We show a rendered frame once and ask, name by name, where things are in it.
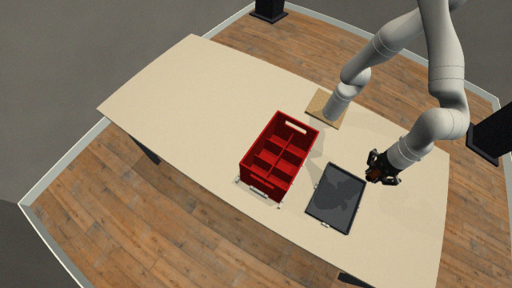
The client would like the red crate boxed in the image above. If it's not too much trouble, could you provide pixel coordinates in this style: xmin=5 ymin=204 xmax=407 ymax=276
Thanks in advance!
xmin=239 ymin=110 xmax=319 ymax=204

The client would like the brown bottle with green label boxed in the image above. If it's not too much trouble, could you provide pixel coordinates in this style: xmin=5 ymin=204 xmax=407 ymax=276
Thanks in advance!
xmin=366 ymin=168 xmax=381 ymax=182

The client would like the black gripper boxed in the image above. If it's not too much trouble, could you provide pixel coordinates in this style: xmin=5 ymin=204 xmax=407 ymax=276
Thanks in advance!
xmin=365 ymin=149 xmax=403 ymax=186

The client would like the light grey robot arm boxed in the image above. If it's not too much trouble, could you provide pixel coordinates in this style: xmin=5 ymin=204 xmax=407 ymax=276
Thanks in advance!
xmin=322 ymin=0 xmax=470 ymax=170

